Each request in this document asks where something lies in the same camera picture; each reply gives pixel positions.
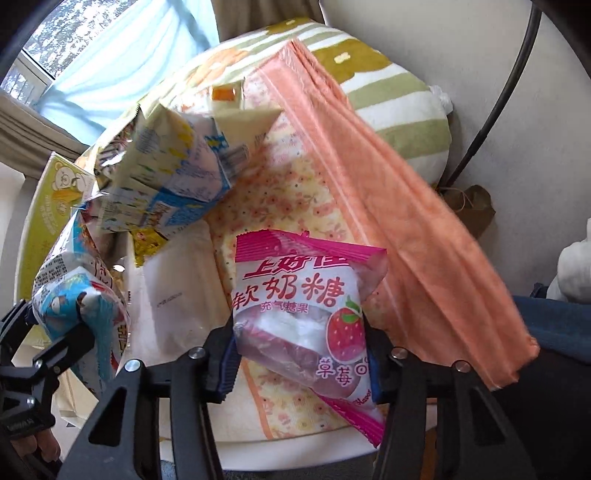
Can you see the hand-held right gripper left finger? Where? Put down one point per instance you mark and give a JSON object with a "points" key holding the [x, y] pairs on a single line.
{"points": [[226, 367]]}

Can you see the blue white cartoon snack packet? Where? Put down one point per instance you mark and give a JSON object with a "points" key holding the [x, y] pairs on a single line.
{"points": [[78, 300]]}

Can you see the brown paper bag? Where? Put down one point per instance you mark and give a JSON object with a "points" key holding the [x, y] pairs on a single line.
{"points": [[471, 210]]}

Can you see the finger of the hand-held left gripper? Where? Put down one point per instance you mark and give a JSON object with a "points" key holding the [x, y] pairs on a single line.
{"points": [[14, 323], [64, 350]]}

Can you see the pink strawberry candy packet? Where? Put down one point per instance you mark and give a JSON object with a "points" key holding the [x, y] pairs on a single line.
{"points": [[295, 295]]}

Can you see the window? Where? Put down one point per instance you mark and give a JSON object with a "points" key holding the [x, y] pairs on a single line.
{"points": [[51, 41]]}

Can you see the peach floral towel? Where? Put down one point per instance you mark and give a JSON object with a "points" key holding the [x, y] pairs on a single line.
{"points": [[415, 230]]}

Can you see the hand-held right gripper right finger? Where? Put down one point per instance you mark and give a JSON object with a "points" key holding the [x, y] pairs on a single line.
{"points": [[376, 387]]}

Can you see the pale yellow orange-marked packet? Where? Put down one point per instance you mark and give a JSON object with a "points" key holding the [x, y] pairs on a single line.
{"points": [[244, 129]]}

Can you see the light blue cloth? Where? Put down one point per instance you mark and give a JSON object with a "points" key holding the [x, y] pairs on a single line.
{"points": [[138, 55]]}

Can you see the person's left hand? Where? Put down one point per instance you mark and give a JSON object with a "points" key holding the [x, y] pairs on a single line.
{"points": [[39, 445]]}

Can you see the small yellow snack packet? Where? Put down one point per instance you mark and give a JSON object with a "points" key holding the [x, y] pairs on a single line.
{"points": [[147, 247]]}

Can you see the yellow-green cardboard box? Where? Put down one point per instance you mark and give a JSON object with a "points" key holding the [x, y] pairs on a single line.
{"points": [[41, 217]]}

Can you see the beige curtain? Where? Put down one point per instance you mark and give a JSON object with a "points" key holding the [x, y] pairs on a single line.
{"points": [[27, 134], [263, 18]]}

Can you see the black metal pole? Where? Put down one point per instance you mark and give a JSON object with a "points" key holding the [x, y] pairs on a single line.
{"points": [[508, 87]]}

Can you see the large blue yellow snack packet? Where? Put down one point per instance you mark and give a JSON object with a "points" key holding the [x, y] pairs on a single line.
{"points": [[157, 184]]}

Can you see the white red-print snack packet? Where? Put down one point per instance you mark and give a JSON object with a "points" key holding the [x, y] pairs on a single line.
{"points": [[78, 249]]}

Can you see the white cloth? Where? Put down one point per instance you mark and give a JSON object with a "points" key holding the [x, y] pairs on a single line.
{"points": [[575, 272]]}

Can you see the green striped floral blanket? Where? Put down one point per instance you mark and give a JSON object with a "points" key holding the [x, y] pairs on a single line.
{"points": [[392, 120]]}

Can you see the blue denim pants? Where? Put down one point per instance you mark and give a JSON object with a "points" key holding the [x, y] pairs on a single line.
{"points": [[554, 318]]}

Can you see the clear white snack packet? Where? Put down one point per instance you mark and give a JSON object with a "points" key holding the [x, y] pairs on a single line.
{"points": [[184, 286]]}

